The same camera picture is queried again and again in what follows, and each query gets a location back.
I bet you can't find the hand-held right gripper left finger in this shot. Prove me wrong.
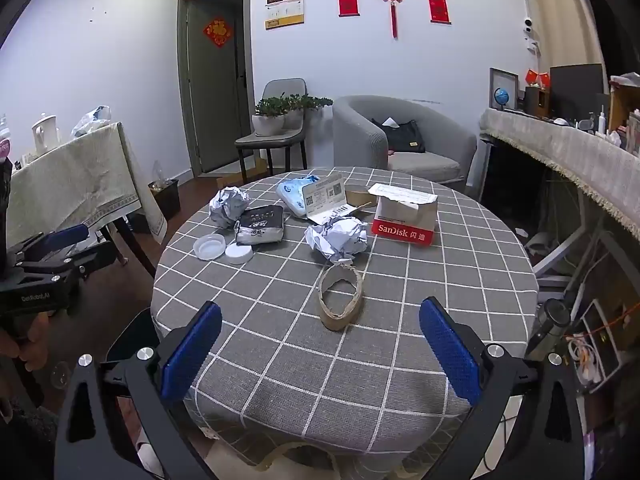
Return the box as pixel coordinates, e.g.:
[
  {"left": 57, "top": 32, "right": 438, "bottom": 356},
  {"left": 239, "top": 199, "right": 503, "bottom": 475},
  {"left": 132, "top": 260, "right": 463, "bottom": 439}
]
[{"left": 54, "top": 301, "right": 223, "bottom": 480}]

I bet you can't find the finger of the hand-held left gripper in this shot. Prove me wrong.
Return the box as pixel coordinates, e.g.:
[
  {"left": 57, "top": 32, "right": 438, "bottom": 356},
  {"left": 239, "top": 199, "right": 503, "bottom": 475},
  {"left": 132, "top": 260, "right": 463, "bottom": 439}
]
[
  {"left": 10, "top": 224, "right": 91, "bottom": 262},
  {"left": 70, "top": 241, "right": 117, "bottom": 281}
]

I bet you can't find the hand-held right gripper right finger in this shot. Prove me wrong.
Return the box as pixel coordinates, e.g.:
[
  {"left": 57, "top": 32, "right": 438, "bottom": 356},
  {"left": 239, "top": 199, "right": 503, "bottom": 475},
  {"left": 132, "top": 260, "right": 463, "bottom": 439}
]
[{"left": 419, "top": 296, "right": 586, "bottom": 480}]

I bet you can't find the white plastic lid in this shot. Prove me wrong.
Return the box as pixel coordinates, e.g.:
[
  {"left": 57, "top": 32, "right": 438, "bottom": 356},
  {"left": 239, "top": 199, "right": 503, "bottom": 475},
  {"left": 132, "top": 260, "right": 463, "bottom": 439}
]
[
  {"left": 194, "top": 234, "right": 227, "bottom": 261},
  {"left": 225, "top": 242, "right": 256, "bottom": 265}
]

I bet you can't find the black snack packet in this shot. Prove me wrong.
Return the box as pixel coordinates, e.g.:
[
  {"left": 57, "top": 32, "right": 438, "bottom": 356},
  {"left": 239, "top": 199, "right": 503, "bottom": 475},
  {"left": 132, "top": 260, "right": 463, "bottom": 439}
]
[{"left": 234, "top": 205, "right": 286, "bottom": 246}]

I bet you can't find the grey white paper ball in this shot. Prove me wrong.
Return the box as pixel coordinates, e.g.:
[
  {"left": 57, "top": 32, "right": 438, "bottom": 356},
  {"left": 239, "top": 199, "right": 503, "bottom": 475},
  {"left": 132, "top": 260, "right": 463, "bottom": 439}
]
[{"left": 208, "top": 186, "right": 251, "bottom": 229}]

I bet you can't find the person's left hand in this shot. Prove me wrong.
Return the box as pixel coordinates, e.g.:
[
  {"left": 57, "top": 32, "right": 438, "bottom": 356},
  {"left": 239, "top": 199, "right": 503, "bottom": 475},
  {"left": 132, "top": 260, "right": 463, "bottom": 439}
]
[{"left": 16, "top": 326, "right": 52, "bottom": 377}]

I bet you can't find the beige tablecloth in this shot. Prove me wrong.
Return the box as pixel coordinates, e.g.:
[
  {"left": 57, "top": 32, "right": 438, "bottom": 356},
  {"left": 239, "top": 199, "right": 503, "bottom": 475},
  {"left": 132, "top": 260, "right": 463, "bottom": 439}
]
[{"left": 5, "top": 121, "right": 168, "bottom": 248}]

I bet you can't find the grey checked tablecloth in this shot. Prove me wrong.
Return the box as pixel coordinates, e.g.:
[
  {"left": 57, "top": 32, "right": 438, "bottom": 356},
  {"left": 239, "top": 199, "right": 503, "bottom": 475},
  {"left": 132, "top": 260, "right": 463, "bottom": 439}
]
[{"left": 149, "top": 166, "right": 540, "bottom": 473}]

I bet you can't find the black waste basket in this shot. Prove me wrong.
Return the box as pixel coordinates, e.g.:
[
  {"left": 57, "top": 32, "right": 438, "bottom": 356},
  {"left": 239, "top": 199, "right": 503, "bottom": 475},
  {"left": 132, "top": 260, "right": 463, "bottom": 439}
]
[{"left": 148, "top": 179, "right": 182, "bottom": 222}]

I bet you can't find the clear round lid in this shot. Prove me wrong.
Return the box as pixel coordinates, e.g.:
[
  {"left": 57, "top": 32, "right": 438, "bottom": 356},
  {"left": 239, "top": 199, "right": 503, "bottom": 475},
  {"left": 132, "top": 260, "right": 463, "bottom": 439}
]
[{"left": 50, "top": 360, "right": 72, "bottom": 390}]

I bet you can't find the white kettle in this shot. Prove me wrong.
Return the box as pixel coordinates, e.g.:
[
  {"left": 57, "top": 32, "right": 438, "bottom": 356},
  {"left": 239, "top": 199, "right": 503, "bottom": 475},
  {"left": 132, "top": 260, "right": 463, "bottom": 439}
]
[{"left": 31, "top": 114, "right": 62, "bottom": 153}]

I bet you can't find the black cylinder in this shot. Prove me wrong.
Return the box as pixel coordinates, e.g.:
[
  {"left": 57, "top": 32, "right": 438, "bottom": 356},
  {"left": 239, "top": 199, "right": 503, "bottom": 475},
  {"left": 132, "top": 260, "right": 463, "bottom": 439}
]
[{"left": 525, "top": 299, "right": 572, "bottom": 358}]

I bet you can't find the cardboard tape roll core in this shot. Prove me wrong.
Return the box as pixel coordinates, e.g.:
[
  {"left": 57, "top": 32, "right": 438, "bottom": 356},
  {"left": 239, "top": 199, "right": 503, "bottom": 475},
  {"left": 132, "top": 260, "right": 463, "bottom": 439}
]
[{"left": 318, "top": 258, "right": 365, "bottom": 332}]

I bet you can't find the red white cardboard box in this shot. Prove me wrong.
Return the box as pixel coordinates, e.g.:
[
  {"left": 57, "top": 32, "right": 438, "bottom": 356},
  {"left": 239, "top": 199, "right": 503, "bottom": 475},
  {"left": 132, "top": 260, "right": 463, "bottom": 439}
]
[{"left": 368, "top": 182, "right": 440, "bottom": 248}]

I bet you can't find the white power strip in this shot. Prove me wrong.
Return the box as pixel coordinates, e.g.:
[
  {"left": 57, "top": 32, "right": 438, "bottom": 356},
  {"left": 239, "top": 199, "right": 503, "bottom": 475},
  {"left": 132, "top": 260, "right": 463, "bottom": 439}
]
[{"left": 570, "top": 300, "right": 631, "bottom": 391}]

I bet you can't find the person's dark clothing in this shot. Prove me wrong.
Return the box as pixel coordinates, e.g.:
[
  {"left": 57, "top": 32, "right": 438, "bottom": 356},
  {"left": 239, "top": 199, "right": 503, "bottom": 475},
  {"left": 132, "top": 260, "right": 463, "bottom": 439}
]
[{"left": 0, "top": 397, "right": 66, "bottom": 480}]

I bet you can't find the flat cardboard box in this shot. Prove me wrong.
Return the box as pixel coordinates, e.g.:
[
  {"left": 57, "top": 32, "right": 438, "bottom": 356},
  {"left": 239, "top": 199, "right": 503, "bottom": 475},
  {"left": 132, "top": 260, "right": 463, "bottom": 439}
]
[{"left": 216, "top": 157, "right": 268, "bottom": 190}]

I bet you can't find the grey green door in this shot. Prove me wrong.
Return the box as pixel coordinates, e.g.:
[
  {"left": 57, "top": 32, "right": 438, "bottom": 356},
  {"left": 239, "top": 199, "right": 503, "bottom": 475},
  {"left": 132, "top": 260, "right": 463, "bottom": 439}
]
[{"left": 177, "top": 0, "right": 253, "bottom": 179}]

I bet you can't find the potted green plant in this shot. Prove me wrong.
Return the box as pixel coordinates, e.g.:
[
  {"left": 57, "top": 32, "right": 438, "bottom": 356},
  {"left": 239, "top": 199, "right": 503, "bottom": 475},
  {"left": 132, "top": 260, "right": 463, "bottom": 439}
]
[
  {"left": 252, "top": 97, "right": 287, "bottom": 137},
  {"left": 305, "top": 95, "right": 334, "bottom": 126},
  {"left": 282, "top": 95, "right": 307, "bottom": 130}
]

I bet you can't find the black handbag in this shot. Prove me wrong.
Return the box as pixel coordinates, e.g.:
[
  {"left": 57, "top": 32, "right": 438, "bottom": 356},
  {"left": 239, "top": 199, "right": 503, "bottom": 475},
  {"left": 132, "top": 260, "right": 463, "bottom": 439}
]
[{"left": 371, "top": 118, "right": 427, "bottom": 155}]

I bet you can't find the grey fringed shelf cloth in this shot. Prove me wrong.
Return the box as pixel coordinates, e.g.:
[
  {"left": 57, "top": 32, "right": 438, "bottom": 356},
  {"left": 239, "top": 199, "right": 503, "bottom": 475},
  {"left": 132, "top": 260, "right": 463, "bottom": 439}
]
[{"left": 479, "top": 107, "right": 640, "bottom": 241}]

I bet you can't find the grey armchair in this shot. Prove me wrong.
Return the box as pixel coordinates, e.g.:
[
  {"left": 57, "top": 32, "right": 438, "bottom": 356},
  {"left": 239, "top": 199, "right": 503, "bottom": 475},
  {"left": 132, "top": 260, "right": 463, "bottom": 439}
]
[{"left": 332, "top": 95, "right": 478, "bottom": 193}]

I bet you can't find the grey chair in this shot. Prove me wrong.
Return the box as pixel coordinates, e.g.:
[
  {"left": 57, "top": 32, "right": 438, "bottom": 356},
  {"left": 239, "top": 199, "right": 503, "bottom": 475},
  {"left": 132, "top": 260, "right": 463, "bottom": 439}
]
[{"left": 235, "top": 78, "right": 308, "bottom": 185}]

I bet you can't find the red diamond door sticker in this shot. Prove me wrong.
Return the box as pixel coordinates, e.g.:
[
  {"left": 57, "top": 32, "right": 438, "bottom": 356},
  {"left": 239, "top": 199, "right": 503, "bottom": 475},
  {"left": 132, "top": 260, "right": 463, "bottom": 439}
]
[{"left": 202, "top": 18, "right": 234, "bottom": 49}]

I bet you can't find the wooden speaker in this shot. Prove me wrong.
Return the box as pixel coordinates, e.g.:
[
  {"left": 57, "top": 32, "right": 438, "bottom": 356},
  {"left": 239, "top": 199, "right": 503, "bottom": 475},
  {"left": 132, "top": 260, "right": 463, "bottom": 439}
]
[{"left": 524, "top": 85, "right": 551, "bottom": 117}]

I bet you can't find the black monitor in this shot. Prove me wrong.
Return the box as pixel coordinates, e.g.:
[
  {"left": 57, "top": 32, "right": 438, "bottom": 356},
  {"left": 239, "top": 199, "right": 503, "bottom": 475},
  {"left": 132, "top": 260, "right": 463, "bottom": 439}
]
[{"left": 550, "top": 63, "right": 606, "bottom": 122}]

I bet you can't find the open cardboard box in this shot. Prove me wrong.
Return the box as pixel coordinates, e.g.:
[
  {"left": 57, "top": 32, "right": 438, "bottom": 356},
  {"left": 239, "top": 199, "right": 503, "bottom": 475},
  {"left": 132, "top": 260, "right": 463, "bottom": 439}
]
[{"left": 607, "top": 74, "right": 640, "bottom": 136}]

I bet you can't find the beige curtain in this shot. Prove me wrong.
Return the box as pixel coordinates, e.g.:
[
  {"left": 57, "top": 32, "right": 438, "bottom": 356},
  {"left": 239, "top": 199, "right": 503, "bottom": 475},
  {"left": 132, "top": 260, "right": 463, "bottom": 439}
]
[{"left": 520, "top": 0, "right": 608, "bottom": 81}]

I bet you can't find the picture frame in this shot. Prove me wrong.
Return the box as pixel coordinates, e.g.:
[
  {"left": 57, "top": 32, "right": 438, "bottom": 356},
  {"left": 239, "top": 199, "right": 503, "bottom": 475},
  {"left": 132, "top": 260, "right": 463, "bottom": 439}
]
[{"left": 488, "top": 67, "right": 519, "bottom": 111}]

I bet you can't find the wall calendar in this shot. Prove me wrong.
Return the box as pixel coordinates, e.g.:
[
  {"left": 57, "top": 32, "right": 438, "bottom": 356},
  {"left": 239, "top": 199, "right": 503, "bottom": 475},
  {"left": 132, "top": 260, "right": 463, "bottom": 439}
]
[{"left": 265, "top": 0, "right": 306, "bottom": 30}]

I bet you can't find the white security camera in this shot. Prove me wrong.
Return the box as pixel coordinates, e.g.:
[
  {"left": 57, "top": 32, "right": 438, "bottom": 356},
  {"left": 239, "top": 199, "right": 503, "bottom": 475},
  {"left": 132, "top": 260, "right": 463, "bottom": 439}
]
[{"left": 521, "top": 16, "right": 541, "bottom": 51}]

